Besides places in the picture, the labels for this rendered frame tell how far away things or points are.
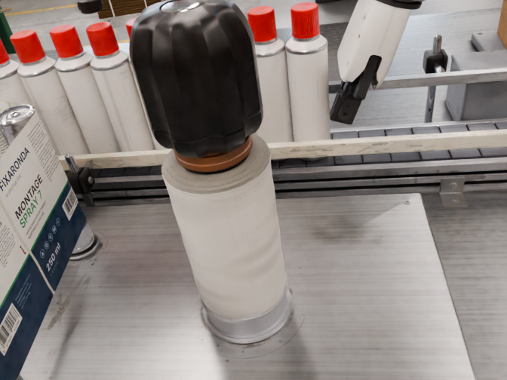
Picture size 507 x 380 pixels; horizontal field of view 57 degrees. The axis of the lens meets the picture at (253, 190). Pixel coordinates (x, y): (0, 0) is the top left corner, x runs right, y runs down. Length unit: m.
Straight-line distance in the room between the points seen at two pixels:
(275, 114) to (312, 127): 0.05
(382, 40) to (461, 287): 0.29
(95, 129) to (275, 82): 0.27
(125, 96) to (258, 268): 0.35
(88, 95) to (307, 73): 0.30
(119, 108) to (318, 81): 0.27
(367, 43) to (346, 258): 0.24
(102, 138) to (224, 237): 0.39
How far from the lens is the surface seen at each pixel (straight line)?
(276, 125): 0.64
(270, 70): 0.60
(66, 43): 0.67
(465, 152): 0.69
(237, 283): 0.40
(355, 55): 0.57
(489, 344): 0.54
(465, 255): 0.61
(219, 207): 0.34
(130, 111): 0.67
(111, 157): 0.70
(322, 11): 1.39
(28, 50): 0.69
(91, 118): 0.70
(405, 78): 0.69
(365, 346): 0.46
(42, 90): 0.70
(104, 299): 0.54
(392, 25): 0.57
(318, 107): 0.62
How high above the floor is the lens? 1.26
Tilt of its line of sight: 38 degrees down
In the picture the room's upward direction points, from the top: 9 degrees counter-clockwise
